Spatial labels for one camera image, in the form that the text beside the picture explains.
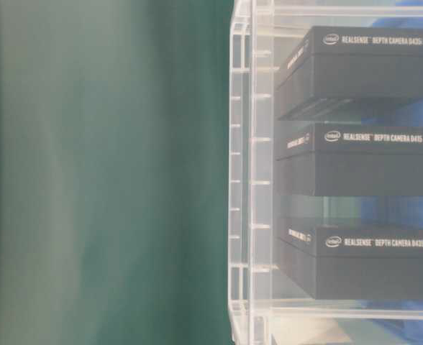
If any clear plastic storage case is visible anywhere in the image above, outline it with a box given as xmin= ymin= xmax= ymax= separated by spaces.
xmin=227 ymin=1 xmax=423 ymax=344

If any green table cloth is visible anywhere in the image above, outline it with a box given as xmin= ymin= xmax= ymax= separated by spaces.
xmin=0 ymin=1 xmax=233 ymax=344

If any black box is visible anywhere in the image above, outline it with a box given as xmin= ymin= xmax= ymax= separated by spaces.
xmin=274 ymin=217 xmax=423 ymax=300
xmin=274 ymin=123 xmax=423 ymax=197
xmin=274 ymin=26 xmax=423 ymax=120

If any blue liner in case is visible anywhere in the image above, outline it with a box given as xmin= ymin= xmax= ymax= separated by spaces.
xmin=355 ymin=6 xmax=423 ymax=345

